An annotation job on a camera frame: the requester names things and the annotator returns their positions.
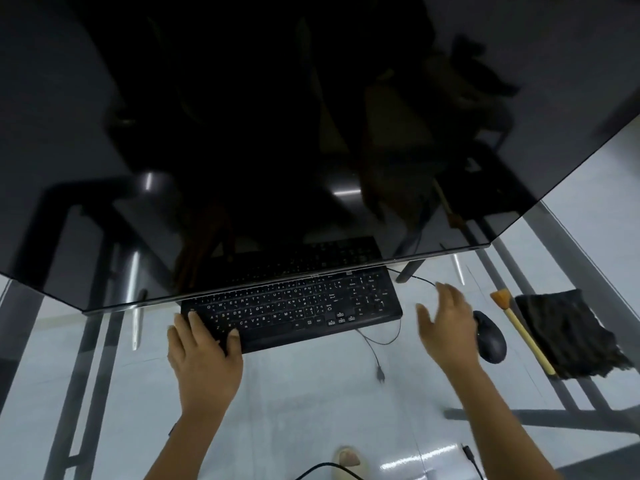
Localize wooden handle brush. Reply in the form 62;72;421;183
490;290;558;378

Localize person's right hand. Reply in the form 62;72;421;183
415;282;484;378

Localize dark grey cloth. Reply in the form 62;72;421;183
515;289;635;381

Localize black keyboard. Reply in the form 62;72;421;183
180;267;404;355

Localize black cable with connector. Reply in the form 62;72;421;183
461;444;485;480

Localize person's left hand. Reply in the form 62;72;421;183
167;311;245;421

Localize grey metal table frame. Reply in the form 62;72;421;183
0;200;640;480

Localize person's left forearm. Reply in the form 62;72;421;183
144;409;236;480

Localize beige shoe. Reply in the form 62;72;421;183
333;446;362;468

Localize thin black plug cable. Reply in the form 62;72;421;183
355;319;404;384

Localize black computer mouse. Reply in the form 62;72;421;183
472;311;508;365

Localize thin black mouse cable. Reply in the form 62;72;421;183
387;267;438;287

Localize large black monitor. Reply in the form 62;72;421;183
0;0;640;315

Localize person's right forearm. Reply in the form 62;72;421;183
445;364;555;480

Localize thick black cable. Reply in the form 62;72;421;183
294;462;362;480

